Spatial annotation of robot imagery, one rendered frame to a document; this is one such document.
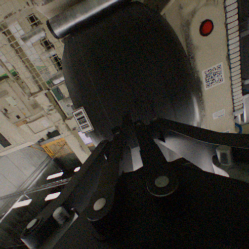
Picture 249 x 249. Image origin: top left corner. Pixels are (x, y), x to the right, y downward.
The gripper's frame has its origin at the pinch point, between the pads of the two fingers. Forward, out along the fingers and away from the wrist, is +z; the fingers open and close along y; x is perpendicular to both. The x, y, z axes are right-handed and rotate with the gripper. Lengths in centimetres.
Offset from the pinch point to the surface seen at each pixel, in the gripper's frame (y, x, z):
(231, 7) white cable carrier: 42, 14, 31
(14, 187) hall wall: -992, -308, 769
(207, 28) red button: 33.2, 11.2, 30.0
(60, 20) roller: -6.5, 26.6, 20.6
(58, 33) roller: -8.7, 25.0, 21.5
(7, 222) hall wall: -1018, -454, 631
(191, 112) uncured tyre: 13.6, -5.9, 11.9
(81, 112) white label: -10.0, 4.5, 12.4
